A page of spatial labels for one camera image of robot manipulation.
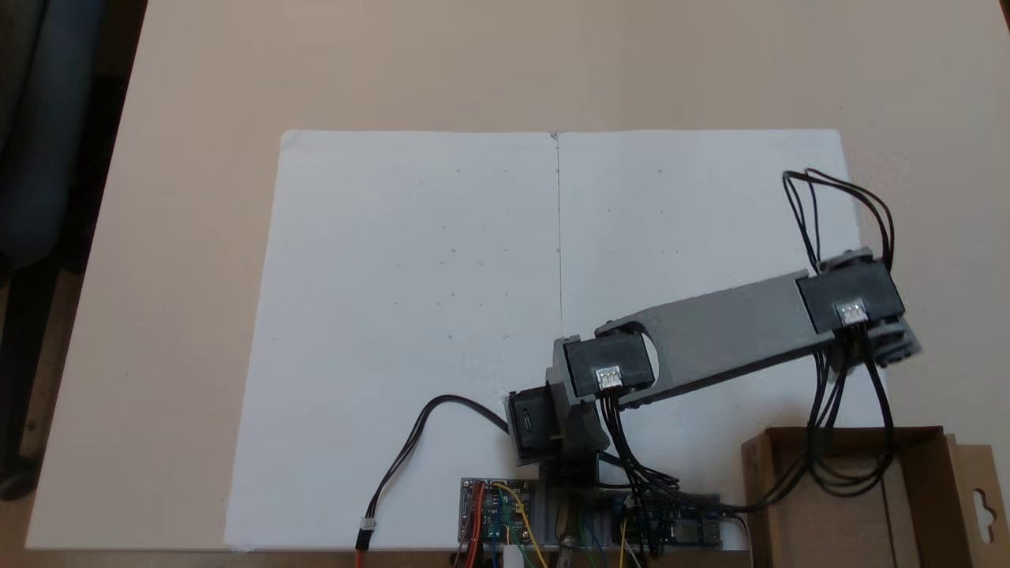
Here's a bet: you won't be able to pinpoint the grey motor driver circuit board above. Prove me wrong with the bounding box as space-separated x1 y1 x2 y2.
459 476 539 547

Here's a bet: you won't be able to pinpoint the blue power circuit board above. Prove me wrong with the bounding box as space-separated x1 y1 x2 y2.
612 493 724 551

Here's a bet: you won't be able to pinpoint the brown cardboard box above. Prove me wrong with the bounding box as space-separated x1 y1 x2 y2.
740 426 1010 568

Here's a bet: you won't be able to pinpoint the black power cable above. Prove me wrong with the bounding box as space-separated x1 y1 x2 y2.
353 394 514 568

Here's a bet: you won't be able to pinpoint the yellow jumper wire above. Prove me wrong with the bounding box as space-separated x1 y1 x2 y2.
493 483 553 568

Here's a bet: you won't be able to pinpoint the orange wires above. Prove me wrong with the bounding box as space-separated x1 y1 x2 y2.
464 483 485 568

